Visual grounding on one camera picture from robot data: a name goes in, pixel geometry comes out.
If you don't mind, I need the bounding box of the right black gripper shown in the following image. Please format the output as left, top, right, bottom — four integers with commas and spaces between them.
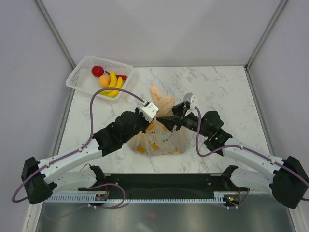
156, 101, 210, 137

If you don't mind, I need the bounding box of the peach banana-print plastic bag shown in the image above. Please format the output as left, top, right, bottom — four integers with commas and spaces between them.
128, 85, 188, 156

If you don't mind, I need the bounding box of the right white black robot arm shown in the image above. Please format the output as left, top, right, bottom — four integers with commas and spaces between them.
157, 102, 309, 209

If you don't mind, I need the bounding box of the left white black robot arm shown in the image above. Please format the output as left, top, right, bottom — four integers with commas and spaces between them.
21, 103, 159, 204

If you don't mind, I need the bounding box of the fake yellow banana bunch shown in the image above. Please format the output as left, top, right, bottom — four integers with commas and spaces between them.
99, 71, 124, 98

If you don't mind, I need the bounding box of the fake red chili pepper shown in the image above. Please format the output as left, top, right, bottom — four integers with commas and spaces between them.
105, 71, 127, 81

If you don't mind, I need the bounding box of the fake orange fruit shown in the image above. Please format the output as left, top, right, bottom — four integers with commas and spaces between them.
98, 75, 111, 88

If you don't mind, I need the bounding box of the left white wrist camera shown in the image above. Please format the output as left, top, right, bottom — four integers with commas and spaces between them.
139, 100, 159, 123

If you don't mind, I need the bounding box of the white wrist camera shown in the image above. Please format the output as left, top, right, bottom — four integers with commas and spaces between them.
139, 100, 159, 123
183, 92, 197, 110

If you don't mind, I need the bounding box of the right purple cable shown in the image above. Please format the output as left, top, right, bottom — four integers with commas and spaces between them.
194, 106, 309, 201

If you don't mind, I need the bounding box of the purple cable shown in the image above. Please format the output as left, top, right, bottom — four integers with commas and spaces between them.
194, 106, 309, 201
11, 88, 145, 203

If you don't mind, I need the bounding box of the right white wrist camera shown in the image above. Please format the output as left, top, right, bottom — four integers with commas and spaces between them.
183, 92, 197, 110

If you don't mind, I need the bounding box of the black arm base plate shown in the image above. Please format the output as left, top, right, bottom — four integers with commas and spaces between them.
77, 173, 251, 200

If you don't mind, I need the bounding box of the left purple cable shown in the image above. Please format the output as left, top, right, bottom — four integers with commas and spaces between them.
11, 88, 145, 203

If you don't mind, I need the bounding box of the white slotted cable duct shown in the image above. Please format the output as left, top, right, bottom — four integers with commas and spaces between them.
44, 192, 226, 204

